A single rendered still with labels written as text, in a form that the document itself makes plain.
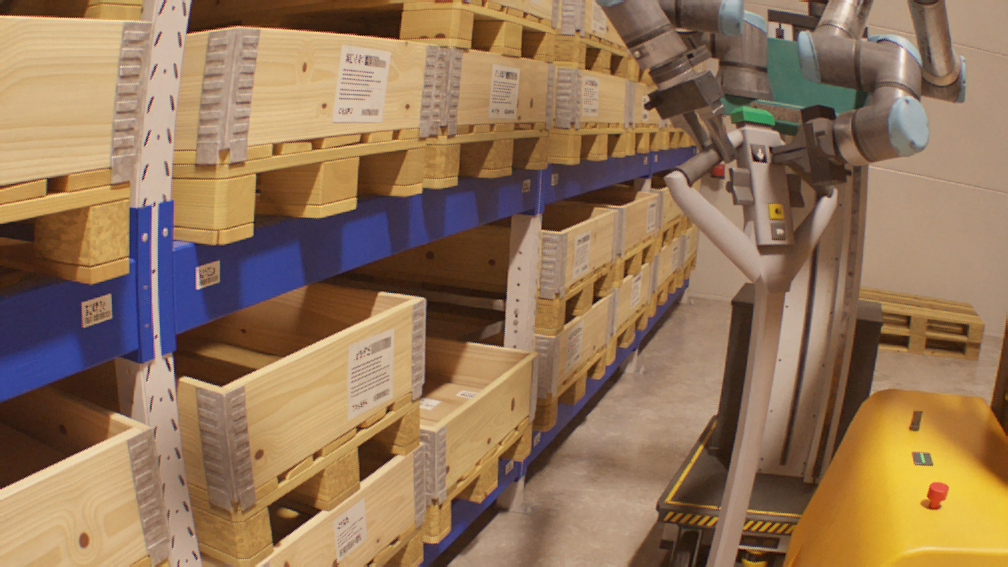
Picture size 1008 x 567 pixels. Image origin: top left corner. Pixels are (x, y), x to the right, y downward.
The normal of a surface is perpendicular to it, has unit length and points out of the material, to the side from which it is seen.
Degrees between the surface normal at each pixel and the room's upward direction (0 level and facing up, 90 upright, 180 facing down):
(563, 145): 90
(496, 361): 90
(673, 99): 118
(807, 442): 90
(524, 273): 90
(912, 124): 79
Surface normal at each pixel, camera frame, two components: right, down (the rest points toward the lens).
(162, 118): 0.95, 0.12
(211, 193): -0.29, 0.18
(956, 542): 0.06, -0.98
